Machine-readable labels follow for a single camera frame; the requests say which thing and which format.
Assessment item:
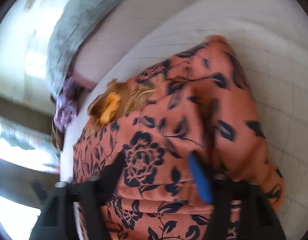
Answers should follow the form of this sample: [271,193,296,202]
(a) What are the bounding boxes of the purple floral garment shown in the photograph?
[53,76,83,132]

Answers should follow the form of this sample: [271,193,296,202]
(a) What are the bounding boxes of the pink bolster pillow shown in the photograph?
[70,0,197,90]

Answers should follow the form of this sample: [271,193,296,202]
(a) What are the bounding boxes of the stained glass wooden door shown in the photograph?
[0,92,62,230]

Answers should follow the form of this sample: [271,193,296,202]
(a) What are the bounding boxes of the grey quilted blanket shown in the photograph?
[46,0,123,99]

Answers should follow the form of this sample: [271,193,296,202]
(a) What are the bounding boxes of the orange floral blouse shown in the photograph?
[73,35,284,239]

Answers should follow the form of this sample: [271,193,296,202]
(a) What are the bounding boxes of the pink quilted bed cover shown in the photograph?
[63,0,308,239]

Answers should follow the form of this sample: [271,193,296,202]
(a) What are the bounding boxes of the brown garment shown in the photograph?
[51,122,64,152]

